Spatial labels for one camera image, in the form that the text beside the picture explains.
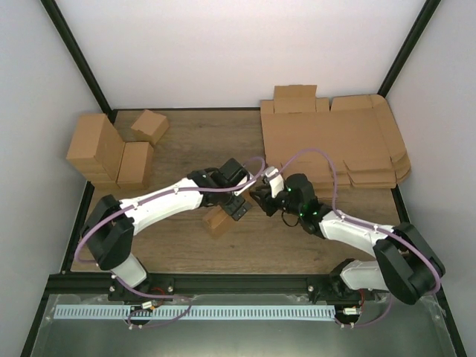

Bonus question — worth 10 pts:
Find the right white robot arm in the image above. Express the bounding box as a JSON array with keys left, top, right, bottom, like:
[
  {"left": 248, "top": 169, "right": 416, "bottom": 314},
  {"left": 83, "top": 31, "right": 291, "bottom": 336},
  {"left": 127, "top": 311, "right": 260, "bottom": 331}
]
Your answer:
[{"left": 250, "top": 173, "right": 445, "bottom": 305}]

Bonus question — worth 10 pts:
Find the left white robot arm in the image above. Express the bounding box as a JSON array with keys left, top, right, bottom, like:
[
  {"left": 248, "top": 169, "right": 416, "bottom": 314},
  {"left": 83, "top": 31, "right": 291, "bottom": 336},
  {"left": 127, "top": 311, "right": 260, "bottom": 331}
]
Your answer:
[{"left": 74, "top": 158, "right": 256, "bottom": 300}]

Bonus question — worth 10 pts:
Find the small tilted cardboard box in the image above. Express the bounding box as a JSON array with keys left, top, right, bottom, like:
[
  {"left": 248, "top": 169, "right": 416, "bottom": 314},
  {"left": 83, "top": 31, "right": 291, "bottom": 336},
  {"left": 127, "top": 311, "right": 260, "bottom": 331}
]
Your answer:
[{"left": 131, "top": 109, "right": 170, "bottom": 146}]

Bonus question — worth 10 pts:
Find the tall folded cardboard box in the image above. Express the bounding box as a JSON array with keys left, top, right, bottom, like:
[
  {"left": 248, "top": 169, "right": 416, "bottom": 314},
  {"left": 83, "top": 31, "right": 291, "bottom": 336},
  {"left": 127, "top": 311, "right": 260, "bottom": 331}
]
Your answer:
[{"left": 66, "top": 114, "right": 125, "bottom": 188}]

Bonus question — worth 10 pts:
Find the stack of flat cardboard blanks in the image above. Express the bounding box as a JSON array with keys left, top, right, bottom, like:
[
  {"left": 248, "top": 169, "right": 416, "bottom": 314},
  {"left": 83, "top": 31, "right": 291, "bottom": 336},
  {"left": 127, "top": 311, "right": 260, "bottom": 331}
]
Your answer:
[{"left": 260, "top": 85, "right": 411, "bottom": 198}]

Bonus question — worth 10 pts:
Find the clear plastic sheet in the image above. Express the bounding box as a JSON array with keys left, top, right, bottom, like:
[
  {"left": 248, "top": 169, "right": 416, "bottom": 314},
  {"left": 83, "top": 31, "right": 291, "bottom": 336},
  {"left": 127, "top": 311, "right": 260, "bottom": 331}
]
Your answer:
[{"left": 32, "top": 295, "right": 457, "bottom": 356}]

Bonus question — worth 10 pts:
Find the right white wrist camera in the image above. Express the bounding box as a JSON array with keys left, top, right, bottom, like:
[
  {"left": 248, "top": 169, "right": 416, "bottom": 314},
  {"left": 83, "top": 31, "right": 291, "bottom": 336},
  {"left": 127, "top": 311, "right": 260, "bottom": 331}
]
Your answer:
[{"left": 263, "top": 167, "right": 285, "bottom": 199}]

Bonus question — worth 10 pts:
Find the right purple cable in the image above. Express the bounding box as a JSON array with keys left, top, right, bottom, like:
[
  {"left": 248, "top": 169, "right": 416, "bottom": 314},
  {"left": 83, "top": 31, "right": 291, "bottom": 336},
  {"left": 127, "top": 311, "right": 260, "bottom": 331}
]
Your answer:
[{"left": 278, "top": 147, "right": 442, "bottom": 330}]

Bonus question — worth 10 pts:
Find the black aluminium frame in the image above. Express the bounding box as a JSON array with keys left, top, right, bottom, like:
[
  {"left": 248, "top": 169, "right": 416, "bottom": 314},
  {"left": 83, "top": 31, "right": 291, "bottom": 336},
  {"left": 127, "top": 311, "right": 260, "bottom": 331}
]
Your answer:
[{"left": 20, "top": 0, "right": 468, "bottom": 357}]

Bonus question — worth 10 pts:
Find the light blue slotted cable duct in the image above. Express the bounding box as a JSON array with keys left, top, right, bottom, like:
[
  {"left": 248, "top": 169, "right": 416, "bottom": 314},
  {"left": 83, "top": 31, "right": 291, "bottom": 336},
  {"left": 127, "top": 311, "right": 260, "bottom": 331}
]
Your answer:
[{"left": 53, "top": 304, "right": 335, "bottom": 321}]

